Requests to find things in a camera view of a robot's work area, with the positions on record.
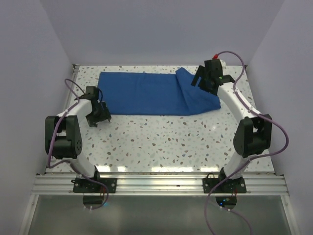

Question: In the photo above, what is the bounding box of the blue surgical drape cloth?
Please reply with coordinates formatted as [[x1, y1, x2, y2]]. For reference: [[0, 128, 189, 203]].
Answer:
[[98, 68, 221, 116]]

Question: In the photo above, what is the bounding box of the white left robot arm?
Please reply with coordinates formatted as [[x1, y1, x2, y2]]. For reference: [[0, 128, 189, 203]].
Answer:
[[45, 86, 112, 192]]

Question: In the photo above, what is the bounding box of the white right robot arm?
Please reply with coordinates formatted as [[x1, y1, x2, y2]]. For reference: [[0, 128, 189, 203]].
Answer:
[[191, 59, 272, 192]]

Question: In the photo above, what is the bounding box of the aluminium left side rail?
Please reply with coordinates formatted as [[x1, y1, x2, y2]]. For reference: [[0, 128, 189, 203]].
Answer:
[[44, 64, 80, 176]]

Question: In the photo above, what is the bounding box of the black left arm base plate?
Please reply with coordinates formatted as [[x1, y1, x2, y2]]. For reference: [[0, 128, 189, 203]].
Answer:
[[71, 178, 117, 193]]

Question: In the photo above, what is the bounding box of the aluminium front rail frame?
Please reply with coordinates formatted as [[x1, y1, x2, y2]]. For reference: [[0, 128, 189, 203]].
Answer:
[[31, 172, 289, 196]]

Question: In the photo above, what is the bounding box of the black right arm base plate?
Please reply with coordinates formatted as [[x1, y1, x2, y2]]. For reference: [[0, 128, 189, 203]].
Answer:
[[202, 173, 247, 194]]

